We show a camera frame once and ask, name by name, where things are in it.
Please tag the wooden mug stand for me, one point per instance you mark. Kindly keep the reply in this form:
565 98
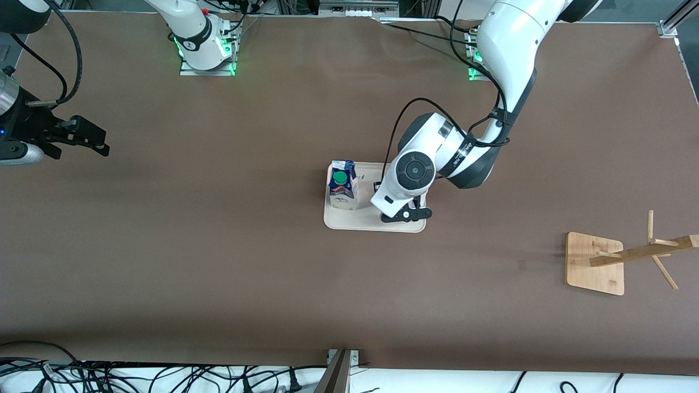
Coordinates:
592 273

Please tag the blue white milk carton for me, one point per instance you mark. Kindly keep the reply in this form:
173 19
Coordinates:
344 199

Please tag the aluminium profile bar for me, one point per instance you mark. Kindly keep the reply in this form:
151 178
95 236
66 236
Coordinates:
336 376

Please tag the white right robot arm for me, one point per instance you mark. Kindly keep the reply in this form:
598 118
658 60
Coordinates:
191 27

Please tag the black power plug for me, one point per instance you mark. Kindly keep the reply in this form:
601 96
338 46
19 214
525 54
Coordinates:
294 382

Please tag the cream rabbit print tray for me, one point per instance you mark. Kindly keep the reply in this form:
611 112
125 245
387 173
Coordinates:
360 219

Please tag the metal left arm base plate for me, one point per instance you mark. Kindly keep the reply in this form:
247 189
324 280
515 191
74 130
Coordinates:
474 78

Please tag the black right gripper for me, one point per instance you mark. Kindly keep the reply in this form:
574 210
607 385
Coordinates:
28 124

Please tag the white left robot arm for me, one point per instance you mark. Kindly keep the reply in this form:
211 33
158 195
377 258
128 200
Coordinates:
508 49

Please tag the metal connector rail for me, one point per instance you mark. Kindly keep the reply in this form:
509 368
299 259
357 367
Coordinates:
355 8

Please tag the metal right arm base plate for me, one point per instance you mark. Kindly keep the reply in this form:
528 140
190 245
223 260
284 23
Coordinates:
191 72

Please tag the small metal corner bracket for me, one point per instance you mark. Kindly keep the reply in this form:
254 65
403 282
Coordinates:
355 357

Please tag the aluminium frame rail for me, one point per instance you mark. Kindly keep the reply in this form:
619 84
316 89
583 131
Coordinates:
669 28

